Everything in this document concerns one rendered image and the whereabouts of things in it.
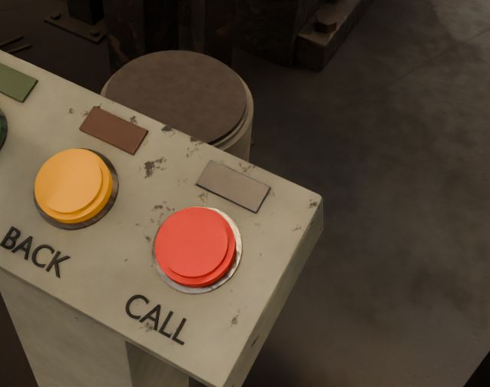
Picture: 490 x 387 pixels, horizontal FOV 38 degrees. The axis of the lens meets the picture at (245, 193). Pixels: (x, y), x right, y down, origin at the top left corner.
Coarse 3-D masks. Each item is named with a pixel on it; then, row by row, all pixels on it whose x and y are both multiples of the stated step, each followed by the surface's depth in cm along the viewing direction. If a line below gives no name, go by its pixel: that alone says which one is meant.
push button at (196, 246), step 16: (192, 208) 35; (176, 224) 35; (192, 224) 35; (208, 224) 35; (224, 224) 35; (160, 240) 35; (176, 240) 35; (192, 240) 34; (208, 240) 34; (224, 240) 34; (160, 256) 35; (176, 256) 34; (192, 256) 34; (208, 256) 34; (224, 256) 34; (176, 272) 34; (192, 272) 34; (208, 272) 34; (224, 272) 34
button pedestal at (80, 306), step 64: (64, 128) 39; (0, 192) 38; (128, 192) 37; (192, 192) 37; (0, 256) 36; (64, 256) 36; (128, 256) 36; (256, 256) 35; (64, 320) 42; (128, 320) 34; (192, 320) 34; (256, 320) 34; (64, 384) 51; (128, 384) 44
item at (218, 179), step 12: (216, 168) 37; (228, 168) 37; (204, 180) 37; (216, 180) 36; (228, 180) 36; (240, 180) 36; (252, 180) 36; (216, 192) 36; (228, 192) 36; (240, 192) 36; (252, 192) 36; (264, 192) 36; (240, 204) 36; (252, 204) 36
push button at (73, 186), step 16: (48, 160) 37; (64, 160) 37; (80, 160) 37; (96, 160) 37; (48, 176) 37; (64, 176) 37; (80, 176) 36; (96, 176) 36; (48, 192) 36; (64, 192) 36; (80, 192) 36; (96, 192) 36; (48, 208) 36; (64, 208) 36; (80, 208) 36; (96, 208) 36
